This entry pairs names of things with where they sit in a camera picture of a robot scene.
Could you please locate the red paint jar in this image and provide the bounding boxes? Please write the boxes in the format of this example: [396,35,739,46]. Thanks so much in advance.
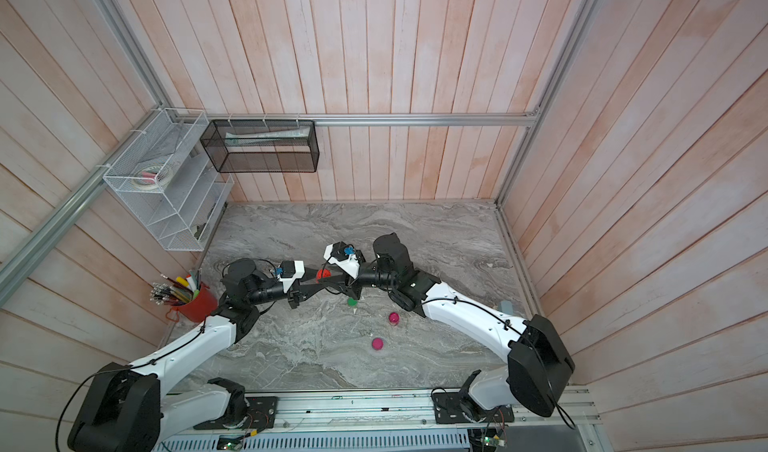
[316,268,332,281]

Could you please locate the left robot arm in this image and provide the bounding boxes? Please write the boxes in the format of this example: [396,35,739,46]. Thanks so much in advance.
[66,258,336,451]

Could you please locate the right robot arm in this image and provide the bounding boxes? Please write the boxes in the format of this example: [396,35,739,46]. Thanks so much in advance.
[324,233,575,417]

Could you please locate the red pencil cup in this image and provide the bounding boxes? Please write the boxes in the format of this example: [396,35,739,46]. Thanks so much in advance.
[171,283,218,323]

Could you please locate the bundle of pencils and pens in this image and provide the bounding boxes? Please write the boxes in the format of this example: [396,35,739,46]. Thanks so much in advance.
[150,274,199,307]

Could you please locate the tape roll on shelf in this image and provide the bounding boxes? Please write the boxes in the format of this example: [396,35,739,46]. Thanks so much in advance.
[130,164,169,191]

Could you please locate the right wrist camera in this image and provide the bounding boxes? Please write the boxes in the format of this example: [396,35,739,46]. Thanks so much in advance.
[323,241,361,279]

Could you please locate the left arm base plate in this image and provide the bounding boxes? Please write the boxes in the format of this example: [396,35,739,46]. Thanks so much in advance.
[193,396,278,432]

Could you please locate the white wire shelf rack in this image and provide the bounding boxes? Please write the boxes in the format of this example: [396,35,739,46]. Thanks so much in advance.
[104,108,234,252]

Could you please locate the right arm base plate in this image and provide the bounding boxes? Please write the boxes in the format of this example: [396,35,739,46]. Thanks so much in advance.
[430,388,515,425]

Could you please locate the black mesh wall basket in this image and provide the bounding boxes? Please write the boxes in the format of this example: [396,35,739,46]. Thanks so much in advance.
[200,118,320,173]

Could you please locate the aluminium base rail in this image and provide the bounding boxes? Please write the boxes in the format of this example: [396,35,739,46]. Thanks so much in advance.
[159,385,602,441]

